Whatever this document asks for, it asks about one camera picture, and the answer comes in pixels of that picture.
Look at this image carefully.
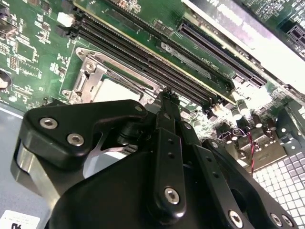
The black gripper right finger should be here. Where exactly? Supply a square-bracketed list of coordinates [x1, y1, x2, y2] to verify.
[171, 92, 298, 229]

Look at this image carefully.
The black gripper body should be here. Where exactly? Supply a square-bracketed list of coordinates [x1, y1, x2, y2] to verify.
[49, 151, 231, 229]

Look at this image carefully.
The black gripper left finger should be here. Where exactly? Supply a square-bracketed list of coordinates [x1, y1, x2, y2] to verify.
[10, 88, 187, 223]

